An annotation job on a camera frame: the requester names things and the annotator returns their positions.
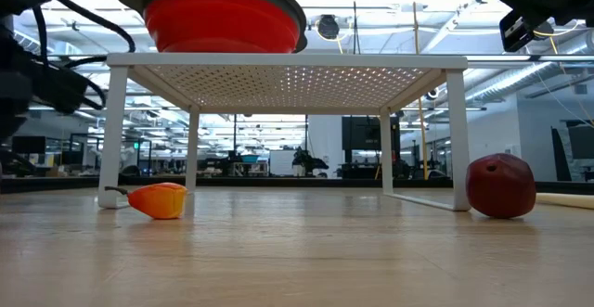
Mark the large black screen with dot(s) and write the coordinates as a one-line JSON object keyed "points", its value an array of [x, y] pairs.
{"points": [[366, 133]]}

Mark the black wall screen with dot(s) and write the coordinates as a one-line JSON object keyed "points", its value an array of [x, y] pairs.
{"points": [[582, 142]]}

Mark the white board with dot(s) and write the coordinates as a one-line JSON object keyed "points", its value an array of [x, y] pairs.
{"points": [[282, 162]]}

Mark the red colander with grey rim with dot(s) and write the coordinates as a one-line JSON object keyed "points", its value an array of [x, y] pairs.
{"points": [[223, 19]]}

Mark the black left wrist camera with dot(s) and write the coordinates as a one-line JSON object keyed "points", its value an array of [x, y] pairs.
{"points": [[60, 89]]}

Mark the white perforated shelf riser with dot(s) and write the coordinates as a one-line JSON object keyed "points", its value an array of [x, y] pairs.
{"points": [[287, 60]]}

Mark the red toy apple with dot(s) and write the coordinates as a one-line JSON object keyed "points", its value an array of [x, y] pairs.
{"points": [[501, 186]]}

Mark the small orange-red toy fruit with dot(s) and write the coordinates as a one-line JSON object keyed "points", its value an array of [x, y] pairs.
{"points": [[158, 202]]}

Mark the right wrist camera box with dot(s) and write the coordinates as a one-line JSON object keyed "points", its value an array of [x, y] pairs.
{"points": [[517, 31]]}

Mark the black background robot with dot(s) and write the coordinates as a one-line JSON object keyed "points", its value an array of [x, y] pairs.
{"points": [[306, 161]]}

